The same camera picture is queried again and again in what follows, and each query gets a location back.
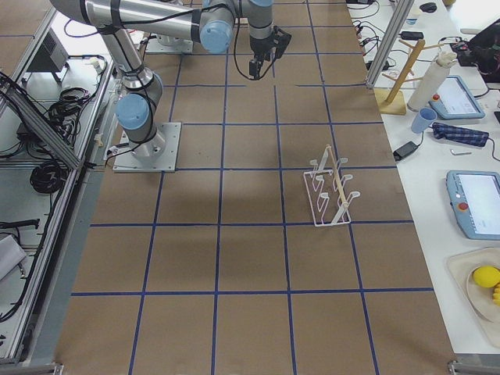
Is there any white wire cup rack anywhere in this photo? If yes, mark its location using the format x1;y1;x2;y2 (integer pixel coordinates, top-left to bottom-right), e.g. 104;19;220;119
302;145;361;227

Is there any wooden mug tree stand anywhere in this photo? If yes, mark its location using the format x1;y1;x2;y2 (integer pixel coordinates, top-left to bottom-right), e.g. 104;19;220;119
374;38;441;116

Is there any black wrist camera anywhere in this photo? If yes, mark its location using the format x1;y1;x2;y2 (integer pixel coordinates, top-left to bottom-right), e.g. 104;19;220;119
273;26;292;60

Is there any blue teach pendant far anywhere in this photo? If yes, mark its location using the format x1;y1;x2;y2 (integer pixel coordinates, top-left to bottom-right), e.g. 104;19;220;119
429;75;485;120

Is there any blue teach pendant near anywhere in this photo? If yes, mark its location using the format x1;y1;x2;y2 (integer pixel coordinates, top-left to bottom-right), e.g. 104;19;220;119
446;170;499;241

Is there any blue teach pendant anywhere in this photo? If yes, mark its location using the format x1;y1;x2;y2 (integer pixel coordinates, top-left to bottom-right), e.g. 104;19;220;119
429;75;485;120
446;170;499;241

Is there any folded blue plaid umbrella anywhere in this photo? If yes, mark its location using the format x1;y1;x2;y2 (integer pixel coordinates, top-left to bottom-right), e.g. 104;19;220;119
431;122;489;147

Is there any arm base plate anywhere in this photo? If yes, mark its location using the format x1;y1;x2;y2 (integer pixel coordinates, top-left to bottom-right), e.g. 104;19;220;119
112;123;181;173
145;34;194;55

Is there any yellow lemon toy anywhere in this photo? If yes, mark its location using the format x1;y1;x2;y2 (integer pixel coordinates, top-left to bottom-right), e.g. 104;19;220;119
472;266;500;288

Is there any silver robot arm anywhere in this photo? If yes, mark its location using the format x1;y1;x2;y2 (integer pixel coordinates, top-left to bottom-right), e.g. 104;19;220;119
52;1;280;163

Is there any cream tray on desk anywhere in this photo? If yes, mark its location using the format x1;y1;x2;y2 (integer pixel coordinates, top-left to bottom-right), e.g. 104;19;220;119
447;248;499;348

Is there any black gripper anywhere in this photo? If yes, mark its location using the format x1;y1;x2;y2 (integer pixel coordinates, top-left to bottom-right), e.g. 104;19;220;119
248;37;273;80

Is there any aluminium frame post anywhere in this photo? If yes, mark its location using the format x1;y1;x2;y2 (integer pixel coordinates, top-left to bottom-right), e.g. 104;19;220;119
366;0;414;88

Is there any black power adapter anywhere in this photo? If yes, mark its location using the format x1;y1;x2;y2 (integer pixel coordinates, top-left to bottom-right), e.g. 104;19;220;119
392;141;419;162

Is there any blue cup on desk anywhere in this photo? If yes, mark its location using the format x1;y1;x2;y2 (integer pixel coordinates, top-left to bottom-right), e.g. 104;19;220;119
411;107;438;134

